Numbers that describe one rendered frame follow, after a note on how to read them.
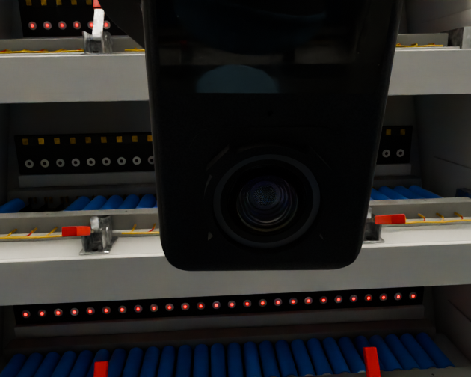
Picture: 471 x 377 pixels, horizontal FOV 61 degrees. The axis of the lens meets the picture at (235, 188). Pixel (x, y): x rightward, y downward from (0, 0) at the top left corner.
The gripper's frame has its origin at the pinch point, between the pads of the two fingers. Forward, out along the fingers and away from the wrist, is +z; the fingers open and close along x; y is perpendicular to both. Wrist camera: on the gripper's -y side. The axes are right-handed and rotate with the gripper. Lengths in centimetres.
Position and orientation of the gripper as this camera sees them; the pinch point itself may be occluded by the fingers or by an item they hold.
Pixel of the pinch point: (228, 75)
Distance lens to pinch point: 23.0
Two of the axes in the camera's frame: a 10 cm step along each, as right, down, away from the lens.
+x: -10.0, 0.2, -0.4
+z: -0.4, 1.0, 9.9
